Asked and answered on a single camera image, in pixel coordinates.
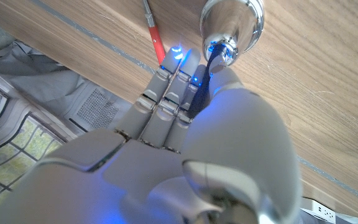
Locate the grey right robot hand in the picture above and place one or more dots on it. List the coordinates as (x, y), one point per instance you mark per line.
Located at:
(172, 161)

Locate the white power strip box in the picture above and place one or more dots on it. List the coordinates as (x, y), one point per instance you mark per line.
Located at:
(319, 211)

